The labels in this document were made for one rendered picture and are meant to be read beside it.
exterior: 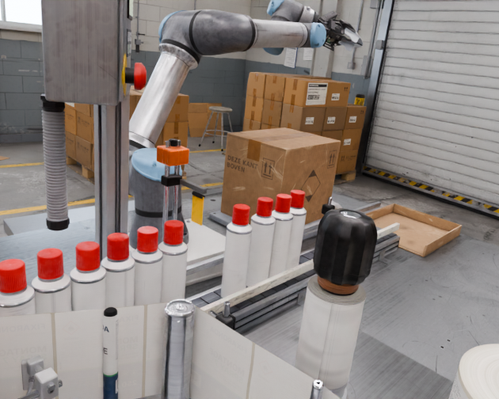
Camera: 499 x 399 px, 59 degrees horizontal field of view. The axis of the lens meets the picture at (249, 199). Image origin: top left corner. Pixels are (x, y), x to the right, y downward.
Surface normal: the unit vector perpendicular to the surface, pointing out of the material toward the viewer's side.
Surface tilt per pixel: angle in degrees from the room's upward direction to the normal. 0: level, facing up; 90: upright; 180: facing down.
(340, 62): 90
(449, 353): 0
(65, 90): 90
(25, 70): 90
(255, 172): 90
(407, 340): 0
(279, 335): 0
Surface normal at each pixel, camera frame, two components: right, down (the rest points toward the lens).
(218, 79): 0.63, 0.31
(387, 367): 0.10, -0.94
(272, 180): -0.67, 0.18
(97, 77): 0.18, 0.33
